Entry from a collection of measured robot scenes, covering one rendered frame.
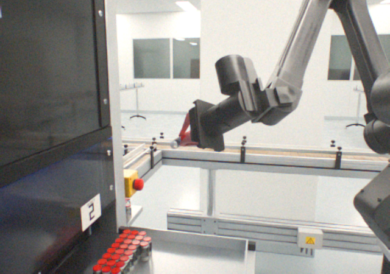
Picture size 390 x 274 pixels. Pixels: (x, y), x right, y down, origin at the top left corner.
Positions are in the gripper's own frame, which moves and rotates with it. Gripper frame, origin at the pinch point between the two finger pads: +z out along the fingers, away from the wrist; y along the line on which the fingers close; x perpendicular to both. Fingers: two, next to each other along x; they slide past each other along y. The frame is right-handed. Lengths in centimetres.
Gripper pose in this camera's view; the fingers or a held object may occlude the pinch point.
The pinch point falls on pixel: (183, 139)
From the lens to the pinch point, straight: 67.1
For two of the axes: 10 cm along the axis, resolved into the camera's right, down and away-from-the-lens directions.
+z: -6.3, 3.6, 6.9
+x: -7.7, -1.9, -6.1
